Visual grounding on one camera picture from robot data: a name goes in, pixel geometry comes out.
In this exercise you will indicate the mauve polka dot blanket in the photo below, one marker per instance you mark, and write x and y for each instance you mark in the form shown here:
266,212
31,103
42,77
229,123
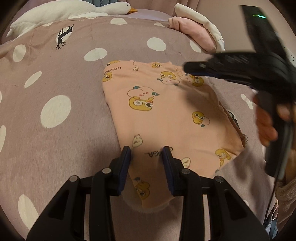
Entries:
55,121

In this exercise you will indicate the folded cream white garment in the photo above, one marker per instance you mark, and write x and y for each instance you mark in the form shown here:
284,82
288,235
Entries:
186,12

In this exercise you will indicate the folded pink garment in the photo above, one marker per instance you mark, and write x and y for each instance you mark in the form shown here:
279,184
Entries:
195,31

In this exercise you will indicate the white goose plush toy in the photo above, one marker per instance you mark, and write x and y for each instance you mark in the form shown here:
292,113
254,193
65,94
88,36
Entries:
55,11

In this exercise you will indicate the person's right hand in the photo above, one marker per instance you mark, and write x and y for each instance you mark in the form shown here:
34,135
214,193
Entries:
264,121

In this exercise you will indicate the pink curtain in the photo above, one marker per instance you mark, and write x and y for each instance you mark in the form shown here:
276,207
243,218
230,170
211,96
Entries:
218,12

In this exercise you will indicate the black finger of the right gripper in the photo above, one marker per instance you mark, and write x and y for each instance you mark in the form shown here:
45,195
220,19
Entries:
213,67

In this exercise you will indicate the peach cartoon print shirt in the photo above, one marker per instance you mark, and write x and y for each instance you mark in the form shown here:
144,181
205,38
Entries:
154,105

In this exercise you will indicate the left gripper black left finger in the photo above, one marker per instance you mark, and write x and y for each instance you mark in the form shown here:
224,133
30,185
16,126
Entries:
83,205

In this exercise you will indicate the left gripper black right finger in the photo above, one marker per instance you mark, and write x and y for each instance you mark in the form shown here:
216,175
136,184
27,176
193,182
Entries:
230,217

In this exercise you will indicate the pink fuzzy right sleeve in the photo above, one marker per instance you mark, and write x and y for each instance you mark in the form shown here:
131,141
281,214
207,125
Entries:
285,194

